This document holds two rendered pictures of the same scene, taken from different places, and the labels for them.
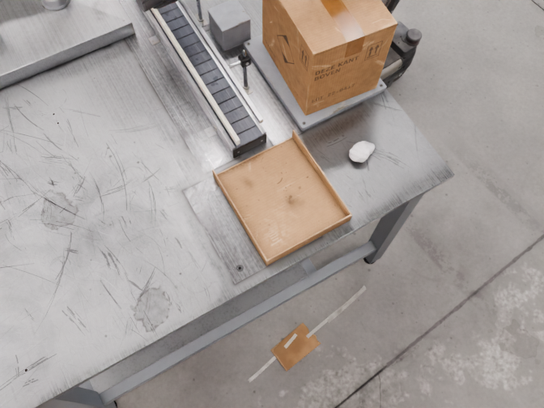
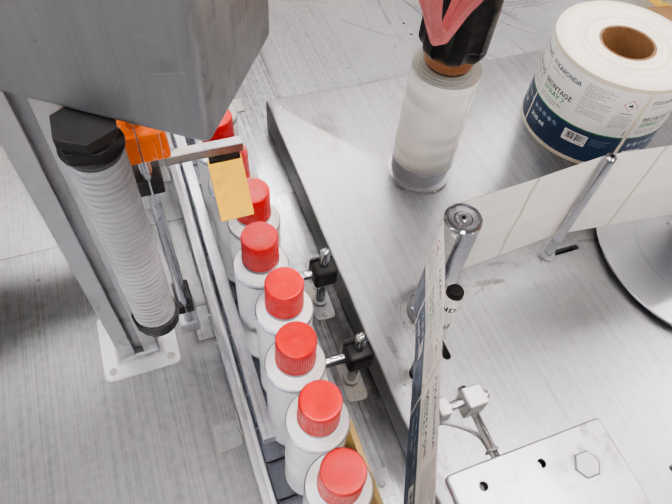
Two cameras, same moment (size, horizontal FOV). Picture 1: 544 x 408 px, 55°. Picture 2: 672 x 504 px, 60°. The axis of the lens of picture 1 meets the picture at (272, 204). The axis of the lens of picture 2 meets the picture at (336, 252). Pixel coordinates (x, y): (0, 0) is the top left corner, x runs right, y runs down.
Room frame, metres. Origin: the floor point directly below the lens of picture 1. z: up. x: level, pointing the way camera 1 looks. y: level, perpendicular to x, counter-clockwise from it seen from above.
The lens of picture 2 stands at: (1.82, 0.67, 1.49)
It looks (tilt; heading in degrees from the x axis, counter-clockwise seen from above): 55 degrees down; 186
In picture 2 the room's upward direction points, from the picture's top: 7 degrees clockwise
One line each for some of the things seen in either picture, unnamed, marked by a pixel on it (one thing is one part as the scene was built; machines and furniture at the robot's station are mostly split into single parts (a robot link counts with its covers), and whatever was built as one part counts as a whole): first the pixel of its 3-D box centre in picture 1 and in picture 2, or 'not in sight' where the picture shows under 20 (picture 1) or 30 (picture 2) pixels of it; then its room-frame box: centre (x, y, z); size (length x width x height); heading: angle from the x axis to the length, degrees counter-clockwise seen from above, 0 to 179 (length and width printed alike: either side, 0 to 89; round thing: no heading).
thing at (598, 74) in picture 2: not in sight; (604, 84); (1.04, 0.95, 0.95); 0.20 x 0.20 x 0.14
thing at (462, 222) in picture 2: not in sight; (442, 270); (1.45, 0.74, 0.97); 0.05 x 0.05 x 0.19
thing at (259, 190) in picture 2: not in sight; (256, 252); (1.49, 0.55, 0.98); 0.05 x 0.05 x 0.20
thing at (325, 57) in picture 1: (322, 33); not in sight; (1.04, -0.12, 0.99); 0.30 x 0.24 x 0.27; 28
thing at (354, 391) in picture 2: not in sight; (351, 378); (1.54, 0.67, 0.83); 0.06 x 0.03 x 0.01; 30
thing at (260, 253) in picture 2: not in sight; (262, 295); (1.53, 0.57, 0.98); 0.05 x 0.05 x 0.20
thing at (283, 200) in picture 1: (280, 194); not in sight; (0.59, -0.02, 0.85); 0.30 x 0.26 x 0.04; 32
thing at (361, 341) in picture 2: not in sight; (341, 362); (1.55, 0.66, 0.89); 0.06 x 0.03 x 0.12; 122
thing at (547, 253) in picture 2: not in sight; (575, 211); (1.33, 0.89, 0.97); 0.02 x 0.02 x 0.19
